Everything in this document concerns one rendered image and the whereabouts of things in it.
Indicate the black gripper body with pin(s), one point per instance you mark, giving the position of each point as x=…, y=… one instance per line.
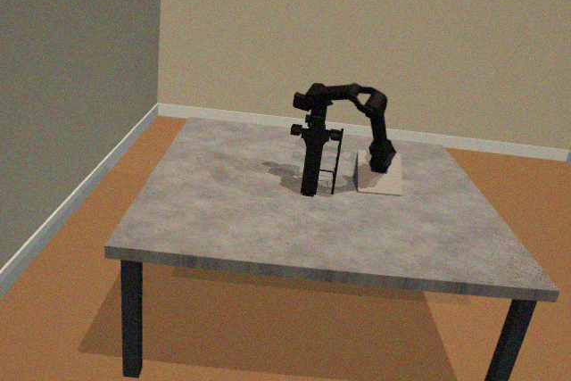
x=298, y=129

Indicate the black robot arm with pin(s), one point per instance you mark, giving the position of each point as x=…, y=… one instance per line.
x=319, y=97

